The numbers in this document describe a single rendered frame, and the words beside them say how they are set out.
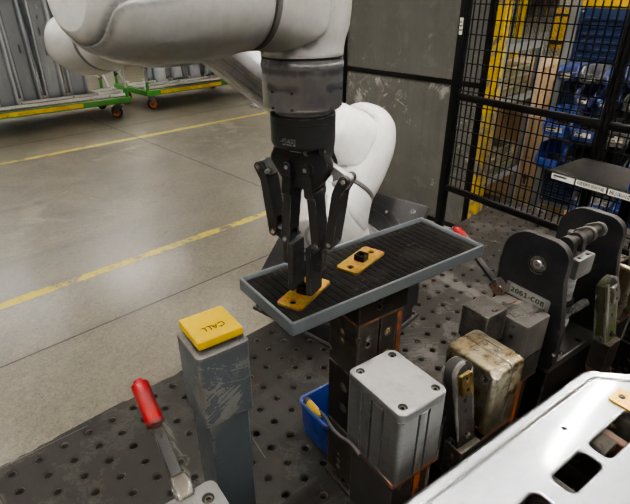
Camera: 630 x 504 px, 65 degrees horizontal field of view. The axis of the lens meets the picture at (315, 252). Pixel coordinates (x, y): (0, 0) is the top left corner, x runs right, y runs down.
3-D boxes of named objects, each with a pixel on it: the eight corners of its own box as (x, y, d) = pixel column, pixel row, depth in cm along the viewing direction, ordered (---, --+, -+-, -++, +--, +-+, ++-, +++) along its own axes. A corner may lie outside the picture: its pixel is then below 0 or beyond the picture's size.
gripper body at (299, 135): (252, 112, 56) (257, 190, 60) (319, 120, 52) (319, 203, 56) (288, 100, 61) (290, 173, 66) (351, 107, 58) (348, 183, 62)
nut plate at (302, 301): (300, 312, 64) (300, 304, 63) (275, 304, 66) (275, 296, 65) (331, 282, 70) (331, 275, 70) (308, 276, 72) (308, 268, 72)
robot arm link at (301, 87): (318, 63, 48) (318, 125, 51) (358, 54, 55) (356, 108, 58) (242, 58, 52) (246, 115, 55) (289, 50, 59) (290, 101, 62)
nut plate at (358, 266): (357, 275, 72) (357, 268, 72) (335, 268, 74) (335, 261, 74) (385, 253, 78) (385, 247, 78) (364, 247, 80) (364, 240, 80)
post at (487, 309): (453, 496, 92) (488, 317, 73) (433, 477, 95) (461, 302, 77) (471, 482, 94) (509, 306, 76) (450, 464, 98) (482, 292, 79)
